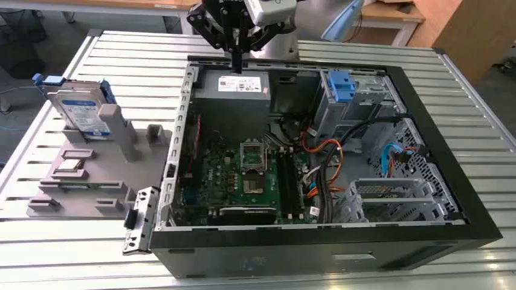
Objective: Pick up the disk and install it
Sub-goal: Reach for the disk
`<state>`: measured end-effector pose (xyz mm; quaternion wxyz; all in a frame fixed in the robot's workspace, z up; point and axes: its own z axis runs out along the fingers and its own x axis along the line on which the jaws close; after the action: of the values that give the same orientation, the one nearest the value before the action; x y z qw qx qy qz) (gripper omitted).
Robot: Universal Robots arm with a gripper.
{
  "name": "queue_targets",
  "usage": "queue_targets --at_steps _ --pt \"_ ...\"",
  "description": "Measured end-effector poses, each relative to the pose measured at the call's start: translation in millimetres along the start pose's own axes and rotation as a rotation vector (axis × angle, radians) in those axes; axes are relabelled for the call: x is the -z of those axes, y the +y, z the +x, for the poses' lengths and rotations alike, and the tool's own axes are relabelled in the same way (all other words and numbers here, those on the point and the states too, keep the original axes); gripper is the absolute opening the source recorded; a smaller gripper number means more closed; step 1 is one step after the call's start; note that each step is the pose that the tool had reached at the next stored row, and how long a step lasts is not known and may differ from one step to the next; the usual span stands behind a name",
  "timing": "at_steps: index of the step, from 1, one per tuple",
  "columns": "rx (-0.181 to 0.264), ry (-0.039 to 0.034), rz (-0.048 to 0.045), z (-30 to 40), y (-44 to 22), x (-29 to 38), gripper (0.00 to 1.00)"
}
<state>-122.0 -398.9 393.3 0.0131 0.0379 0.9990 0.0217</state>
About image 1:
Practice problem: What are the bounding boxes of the silver drive cage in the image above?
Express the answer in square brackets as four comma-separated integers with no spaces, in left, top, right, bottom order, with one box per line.
[313,69,406,143]

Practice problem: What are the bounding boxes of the silver card retention bracket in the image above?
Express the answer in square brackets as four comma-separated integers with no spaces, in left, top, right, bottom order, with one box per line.
[121,186,162,257]

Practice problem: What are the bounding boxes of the CPU socket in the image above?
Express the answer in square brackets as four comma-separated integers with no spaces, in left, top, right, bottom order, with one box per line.
[241,169,268,195]

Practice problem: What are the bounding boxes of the grey parts rack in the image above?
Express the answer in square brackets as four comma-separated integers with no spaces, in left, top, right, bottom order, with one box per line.
[25,104,173,218]

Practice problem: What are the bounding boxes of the black cable bundle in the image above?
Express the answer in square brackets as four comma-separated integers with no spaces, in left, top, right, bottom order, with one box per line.
[312,114,408,224]

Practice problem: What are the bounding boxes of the black graphics card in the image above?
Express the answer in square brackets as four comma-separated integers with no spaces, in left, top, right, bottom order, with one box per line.
[206,205,278,226]

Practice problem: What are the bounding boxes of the metal socket cover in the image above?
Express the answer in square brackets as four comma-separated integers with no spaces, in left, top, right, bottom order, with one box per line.
[240,139,270,170]

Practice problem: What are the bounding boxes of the silver CPU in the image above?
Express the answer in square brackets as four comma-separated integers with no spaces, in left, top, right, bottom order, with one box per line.
[54,158,86,173]

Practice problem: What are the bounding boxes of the coloured power wire black plug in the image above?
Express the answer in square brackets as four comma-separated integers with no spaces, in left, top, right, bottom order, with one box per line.
[393,145,429,166]

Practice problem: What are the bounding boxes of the hard disk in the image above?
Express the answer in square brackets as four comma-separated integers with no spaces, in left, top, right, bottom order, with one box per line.
[32,74,128,141]

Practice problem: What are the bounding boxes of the orange red wire bundle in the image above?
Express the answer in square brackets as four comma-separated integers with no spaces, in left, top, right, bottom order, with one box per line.
[300,137,348,201]

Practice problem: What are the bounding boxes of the wooden desk white legs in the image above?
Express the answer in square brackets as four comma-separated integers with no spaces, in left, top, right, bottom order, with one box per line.
[345,1,426,47]

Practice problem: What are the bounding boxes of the green RAM stick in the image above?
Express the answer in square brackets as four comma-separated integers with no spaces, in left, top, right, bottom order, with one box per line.
[58,181,101,191]

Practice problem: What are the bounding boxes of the long grey desk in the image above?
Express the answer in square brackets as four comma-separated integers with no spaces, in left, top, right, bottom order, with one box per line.
[0,0,202,36]

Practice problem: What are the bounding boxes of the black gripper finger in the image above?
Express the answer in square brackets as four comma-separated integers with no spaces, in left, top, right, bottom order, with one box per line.
[185,4,238,75]
[237,22,297,75]

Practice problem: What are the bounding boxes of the yellow black wire bundle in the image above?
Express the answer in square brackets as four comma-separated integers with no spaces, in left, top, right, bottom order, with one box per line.
[264,130,301,149]

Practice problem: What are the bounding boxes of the wooden cabinet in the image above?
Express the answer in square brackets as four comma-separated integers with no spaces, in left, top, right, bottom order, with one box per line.
[432,0,516,88]

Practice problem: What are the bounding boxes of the green motherboard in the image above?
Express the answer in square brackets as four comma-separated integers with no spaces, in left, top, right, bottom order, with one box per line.
[176,137,322,226]

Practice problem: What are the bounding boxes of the black RAM slot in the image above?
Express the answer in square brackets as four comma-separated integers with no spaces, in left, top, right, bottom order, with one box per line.
[276,146,294,221]
[286,146,306,221]

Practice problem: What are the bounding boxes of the blue data wire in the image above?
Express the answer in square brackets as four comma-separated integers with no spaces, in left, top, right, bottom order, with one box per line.
[380,143,410,178]

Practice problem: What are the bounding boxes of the grey power supply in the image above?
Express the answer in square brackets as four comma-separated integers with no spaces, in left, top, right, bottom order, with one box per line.
[192,69,273,143]

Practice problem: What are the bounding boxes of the blue drive carrier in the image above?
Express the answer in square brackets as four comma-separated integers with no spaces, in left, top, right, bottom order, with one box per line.
[328,71,356,103]

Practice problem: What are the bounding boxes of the black PC case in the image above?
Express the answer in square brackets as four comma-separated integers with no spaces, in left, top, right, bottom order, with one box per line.
[148,54,505,279]

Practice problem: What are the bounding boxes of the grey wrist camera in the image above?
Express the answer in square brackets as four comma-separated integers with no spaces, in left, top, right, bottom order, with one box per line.
[244,0,297,27]

